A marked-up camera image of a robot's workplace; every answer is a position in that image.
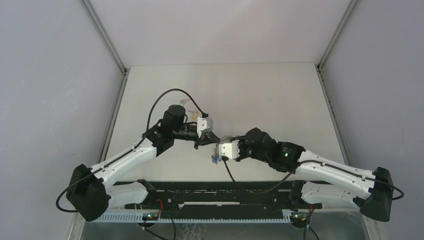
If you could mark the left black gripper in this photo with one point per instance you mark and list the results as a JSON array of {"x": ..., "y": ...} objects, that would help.
[{"x": 202, "y": 140}]

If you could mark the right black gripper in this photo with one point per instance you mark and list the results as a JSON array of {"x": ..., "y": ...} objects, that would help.
[{"x": 241, "y": 155}]

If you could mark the blue tag key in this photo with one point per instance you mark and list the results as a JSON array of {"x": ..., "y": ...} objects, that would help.
[{"x": 216, "y": 159}]

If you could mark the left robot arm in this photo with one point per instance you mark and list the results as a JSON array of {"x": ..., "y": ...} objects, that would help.
[{"x": 93, "y": 190}]

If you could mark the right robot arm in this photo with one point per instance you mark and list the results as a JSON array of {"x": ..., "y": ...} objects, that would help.
[{"x": 370, "y": 191}]

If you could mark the orange tag key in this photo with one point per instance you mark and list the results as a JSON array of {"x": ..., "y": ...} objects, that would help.
[{"x": 193, "y": 115}]

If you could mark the green tag key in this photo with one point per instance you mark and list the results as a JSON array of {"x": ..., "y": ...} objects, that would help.
[{"x": 182, "y": 102}]

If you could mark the left circuit board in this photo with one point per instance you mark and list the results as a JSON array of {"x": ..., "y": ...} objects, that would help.
[{"x": 150, "y": 217}]

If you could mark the circuit board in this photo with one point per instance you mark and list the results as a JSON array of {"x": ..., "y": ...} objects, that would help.
[
  {"x": 150, "y": 217},
  {"x": 299, "y": 218}
]

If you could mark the right circuit board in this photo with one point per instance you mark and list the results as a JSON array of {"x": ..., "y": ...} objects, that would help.
[{"x": 299, "y": 218}]

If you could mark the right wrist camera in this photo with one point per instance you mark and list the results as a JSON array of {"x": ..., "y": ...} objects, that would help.
[{"x": 229, "y": 150}]

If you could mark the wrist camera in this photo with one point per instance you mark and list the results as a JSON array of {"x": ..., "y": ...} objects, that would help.
[
  {"x": 203, "y": 125},
  {"x": 229, "y": 150}
]

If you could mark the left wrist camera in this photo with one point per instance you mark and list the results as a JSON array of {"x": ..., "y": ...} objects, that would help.
[{"x": 203, "y": 125}]

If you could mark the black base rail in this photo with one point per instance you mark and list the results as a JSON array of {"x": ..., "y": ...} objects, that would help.
[{"x": 223, "y": 199}]

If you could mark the white cable duct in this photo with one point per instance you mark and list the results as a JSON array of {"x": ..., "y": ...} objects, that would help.
[{"x": 133, "y": 217}]

